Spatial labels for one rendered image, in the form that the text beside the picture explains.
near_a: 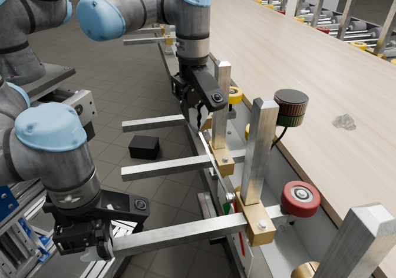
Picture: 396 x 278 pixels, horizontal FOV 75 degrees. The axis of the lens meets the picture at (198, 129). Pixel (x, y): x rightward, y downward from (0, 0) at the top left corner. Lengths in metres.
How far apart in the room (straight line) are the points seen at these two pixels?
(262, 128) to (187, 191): 1.36
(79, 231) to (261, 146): 0.36
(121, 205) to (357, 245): 0.36
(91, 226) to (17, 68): 0.51
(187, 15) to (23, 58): 0.49
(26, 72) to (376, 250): 0.84
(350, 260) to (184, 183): 1.57
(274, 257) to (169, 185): 1.12
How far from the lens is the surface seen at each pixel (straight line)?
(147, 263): 1.54
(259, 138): 0.49
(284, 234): 0.91
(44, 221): 1.60
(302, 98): 0.49
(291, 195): 0.62
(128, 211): 0.50
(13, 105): 0.52
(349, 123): 0.92
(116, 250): 0.59
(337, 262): 0.37
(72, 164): 0.39
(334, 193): 0.67
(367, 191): 0.72
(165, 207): 1.72
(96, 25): 0.51
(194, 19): 0.56
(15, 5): 0.87
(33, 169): 0.40
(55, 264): 1.43
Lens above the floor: 1.36
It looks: 36 degrees down
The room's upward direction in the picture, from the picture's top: straight up
